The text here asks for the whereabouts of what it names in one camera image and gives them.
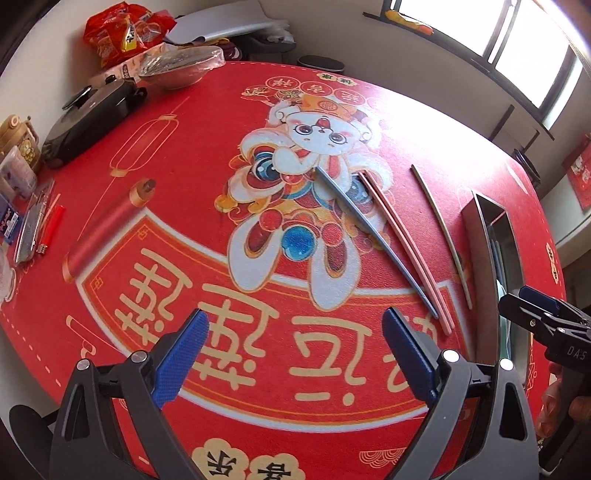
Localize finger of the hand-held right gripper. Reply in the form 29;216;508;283
497;294;563;345
517;285;591;325

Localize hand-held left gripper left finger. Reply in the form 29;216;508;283
48;308;211;480

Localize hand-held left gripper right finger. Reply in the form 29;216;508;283
382;307;541;480

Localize stainless steel utensil tray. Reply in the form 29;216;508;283
462;188;527;376

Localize person's right hand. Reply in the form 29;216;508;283
536;362;591;438

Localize green chopstick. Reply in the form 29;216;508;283
410;165;474;310

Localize pink chopstick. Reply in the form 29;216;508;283
364;170;457;334
358;172;452;335

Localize dark wooden stool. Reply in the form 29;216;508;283
512;147;544;186

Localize red printed tablecloth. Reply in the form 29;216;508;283
0;60;568;480

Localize dark wooden folding rack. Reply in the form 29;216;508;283
489;103;556;149

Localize black chair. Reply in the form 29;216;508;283
8;403;57;480

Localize red lighter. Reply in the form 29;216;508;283
36;205;66;255

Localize silver utility knife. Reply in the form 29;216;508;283
14;180;57;265

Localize blue and white packet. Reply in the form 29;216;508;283
0;194;24;246

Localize clear plastic container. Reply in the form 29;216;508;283
0;148;38;200

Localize black electric cooker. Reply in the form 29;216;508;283
41;78;149;169

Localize window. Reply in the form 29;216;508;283
396;0;591;131

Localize tan kettle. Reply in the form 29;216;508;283
0;114;42;174

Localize film-covered pink bowl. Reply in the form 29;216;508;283
137;45;226;91

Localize black round stool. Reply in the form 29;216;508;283
297;54;347;73

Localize red snack bag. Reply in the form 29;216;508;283
83;2;179;70

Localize white board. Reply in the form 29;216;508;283
165;8;279;45

